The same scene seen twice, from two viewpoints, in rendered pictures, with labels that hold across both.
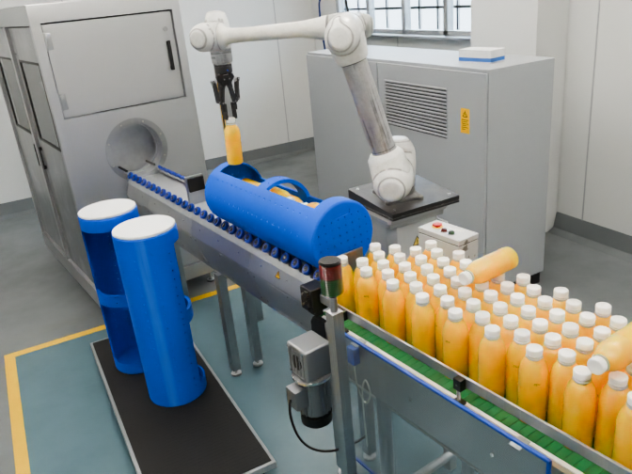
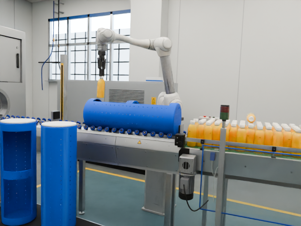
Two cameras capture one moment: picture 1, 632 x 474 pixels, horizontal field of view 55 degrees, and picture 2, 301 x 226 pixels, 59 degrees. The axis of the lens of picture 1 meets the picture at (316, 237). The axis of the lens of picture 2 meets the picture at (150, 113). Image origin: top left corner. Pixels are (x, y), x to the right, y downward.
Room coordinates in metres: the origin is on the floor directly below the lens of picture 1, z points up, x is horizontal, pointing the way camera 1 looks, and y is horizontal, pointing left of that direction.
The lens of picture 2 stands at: (0.37, 1.47, 1.36)
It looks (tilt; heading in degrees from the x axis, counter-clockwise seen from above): 5 degrees down; 323
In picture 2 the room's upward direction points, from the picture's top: 2 degrees clockwise
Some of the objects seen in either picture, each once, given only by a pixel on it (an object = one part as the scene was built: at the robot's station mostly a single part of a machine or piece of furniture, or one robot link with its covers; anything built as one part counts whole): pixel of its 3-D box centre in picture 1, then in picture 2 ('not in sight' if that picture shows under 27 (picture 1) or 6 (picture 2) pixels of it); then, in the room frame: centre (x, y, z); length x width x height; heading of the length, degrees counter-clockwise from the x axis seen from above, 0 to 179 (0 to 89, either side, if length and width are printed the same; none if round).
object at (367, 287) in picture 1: (368, 299); (207, 136); (1.77, -0.15, 0.99); 0.07 x 0.07 x 0.19
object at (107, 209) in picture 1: (106, 209); (18, 120); (2.89, 1.01, 1.03); 0.28 x 0.28 x 0.01
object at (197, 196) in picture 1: (196, 189); (55, 118); (3.16, 0.61, 1.00); 0.10 x 0.04 x 0.15; 123
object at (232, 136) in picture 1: (233, 142); (101, 87); (2.71, 0.33, 1.34); 0.07 x 0.07 x 0.19
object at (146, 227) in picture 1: (143, 227); (59, 123); (2.58, 0.76, 1.03); 0.28 x 0.28 x 0.01
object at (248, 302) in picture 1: (250, 316); (82, 184); (2.96, 0.40, 0.31); 0.06 x 0.06 x 0.63; 33
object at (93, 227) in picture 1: (125, 288); (19, 170); (2.89, 1.01, 0.59); 0.28 x 0.28 x 0.88
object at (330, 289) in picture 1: (331, 284); (224, 115); (1.53, -0.03, 1.18); 0.06 x 0.06 x 0.05
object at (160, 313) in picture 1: (162, 313); (58, 176); (2.58, 0.76, 0.59); 0.28 x 0.28 x 0.88
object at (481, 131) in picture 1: (409, 154); (112, 123); (4.44, -0.76, 0.72); 2.15 x 0.54 x 1.45; 26
